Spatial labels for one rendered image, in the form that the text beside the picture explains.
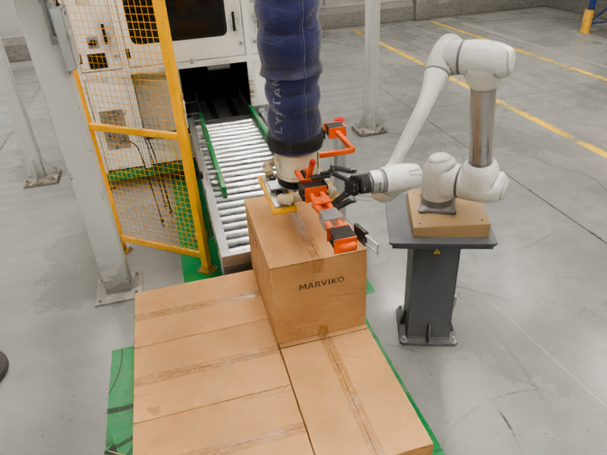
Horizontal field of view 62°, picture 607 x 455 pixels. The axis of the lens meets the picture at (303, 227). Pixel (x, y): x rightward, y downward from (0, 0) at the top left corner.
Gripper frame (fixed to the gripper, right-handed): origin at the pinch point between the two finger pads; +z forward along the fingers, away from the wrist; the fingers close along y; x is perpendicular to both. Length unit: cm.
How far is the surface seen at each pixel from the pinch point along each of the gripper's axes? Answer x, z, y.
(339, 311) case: -2, -7, 58
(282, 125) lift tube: 19.4, 7.1, -20.0
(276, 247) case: 10.6, 14.9, 28.2
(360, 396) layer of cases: -39, -4, 68
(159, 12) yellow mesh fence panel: 137, 45, -48
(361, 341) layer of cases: -12, -14, 68
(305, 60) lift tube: 16.4, -2.5, -43.1
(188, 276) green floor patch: 136, 58, 122
